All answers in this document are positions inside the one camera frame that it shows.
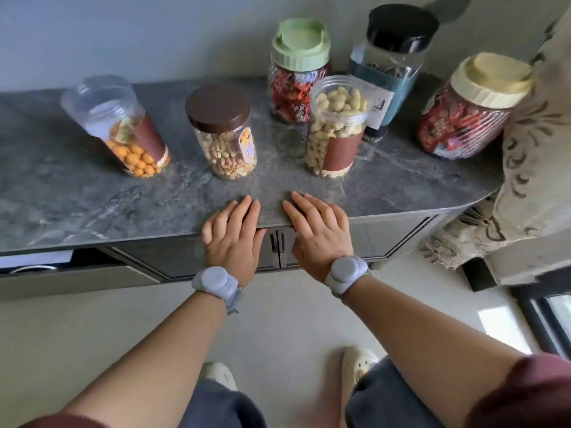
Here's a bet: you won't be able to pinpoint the grey right wrist tracker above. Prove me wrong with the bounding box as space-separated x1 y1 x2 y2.
324 256 371 304

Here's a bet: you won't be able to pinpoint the grey open drawer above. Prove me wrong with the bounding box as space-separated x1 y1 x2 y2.
0 248 162 303

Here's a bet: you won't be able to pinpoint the green-lidded jar of red candies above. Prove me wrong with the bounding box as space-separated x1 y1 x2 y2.
268 18 332 126

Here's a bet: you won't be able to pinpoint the grey cabinet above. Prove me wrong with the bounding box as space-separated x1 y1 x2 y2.
0 208 467 303

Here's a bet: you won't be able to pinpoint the black curtain weight block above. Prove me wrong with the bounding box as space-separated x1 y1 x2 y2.
461 257 494 293

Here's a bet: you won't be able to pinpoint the maroon shirt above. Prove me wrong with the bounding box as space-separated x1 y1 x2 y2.
18 353 571 428

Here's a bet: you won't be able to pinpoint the dark window frame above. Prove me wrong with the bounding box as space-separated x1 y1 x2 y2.
511 266 571 361

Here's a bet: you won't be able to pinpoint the person's right hand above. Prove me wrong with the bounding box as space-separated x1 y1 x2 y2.
282 191 354 284

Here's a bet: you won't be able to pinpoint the grey left wrist tracker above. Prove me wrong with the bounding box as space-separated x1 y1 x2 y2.
192 266 244 315

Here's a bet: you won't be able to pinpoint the grey wrist tracker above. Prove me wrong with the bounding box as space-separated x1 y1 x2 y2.
192 266 244 315
324 256 371 304

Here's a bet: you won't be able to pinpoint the person's right forearm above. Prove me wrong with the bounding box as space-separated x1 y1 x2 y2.
343 276 529 428

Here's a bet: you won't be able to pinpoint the grey-blue trousers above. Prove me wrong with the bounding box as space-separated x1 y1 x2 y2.
178 356 447 428

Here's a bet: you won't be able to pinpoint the white paper sheet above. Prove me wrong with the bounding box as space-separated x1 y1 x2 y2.
0 250 75 269

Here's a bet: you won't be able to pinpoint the cream-lidded jar of red candies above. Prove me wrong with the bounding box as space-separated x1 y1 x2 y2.
416 52 534 161

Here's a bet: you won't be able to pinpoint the clear jar of pale peanuts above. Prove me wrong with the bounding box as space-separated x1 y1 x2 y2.
305 75 372 179

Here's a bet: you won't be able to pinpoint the brown-lidded jar of mixed nuts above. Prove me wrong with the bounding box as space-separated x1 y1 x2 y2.
185 84 258 180

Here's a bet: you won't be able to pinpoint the person's left forearm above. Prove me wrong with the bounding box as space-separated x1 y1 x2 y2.
58 291 229 428

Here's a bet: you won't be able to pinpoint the beige embroidered curtain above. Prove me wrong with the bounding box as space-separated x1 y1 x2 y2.
419 4 571 286

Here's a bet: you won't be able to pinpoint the clear-lidded jar of orange nuts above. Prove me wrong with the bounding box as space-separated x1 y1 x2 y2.
60 75 171 179

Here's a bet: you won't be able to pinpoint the tall black-lidded clear jar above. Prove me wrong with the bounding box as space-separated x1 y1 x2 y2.
348 3 440 143

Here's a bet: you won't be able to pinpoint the person's left hand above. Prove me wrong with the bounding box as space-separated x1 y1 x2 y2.
201 195 267 288

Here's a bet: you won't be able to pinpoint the white slipper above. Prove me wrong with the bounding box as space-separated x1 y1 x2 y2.
341 346 380 398
203 361 238 392

